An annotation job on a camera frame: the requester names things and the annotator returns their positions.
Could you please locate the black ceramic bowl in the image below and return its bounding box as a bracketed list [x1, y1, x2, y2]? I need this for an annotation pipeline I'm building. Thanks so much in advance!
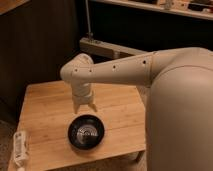
[68, 114, 105, 150]

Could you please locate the wooden table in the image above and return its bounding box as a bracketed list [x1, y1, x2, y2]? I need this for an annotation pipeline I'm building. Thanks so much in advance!
[18, 81, 146, 171]

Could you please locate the white plastic bottle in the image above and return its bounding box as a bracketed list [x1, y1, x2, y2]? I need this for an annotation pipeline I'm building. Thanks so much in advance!
[13, 131, 29, 171]

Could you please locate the metal pole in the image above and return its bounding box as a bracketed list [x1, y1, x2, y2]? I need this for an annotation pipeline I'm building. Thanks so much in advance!
[85, 0, 93, 41]

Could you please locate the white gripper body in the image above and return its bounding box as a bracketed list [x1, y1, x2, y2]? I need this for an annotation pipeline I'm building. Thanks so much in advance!
[72, 83, 93, 105]

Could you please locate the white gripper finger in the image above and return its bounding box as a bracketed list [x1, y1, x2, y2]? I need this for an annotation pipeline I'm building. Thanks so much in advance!
[89, 103, 98, 112]
[73, 104, 80, 113]

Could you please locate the wooden shelf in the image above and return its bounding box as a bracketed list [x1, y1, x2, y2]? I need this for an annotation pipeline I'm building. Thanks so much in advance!
[93, 0, 213, 21]

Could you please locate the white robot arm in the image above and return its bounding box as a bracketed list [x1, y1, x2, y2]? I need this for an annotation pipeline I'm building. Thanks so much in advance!
[60, 47, 213, 171]

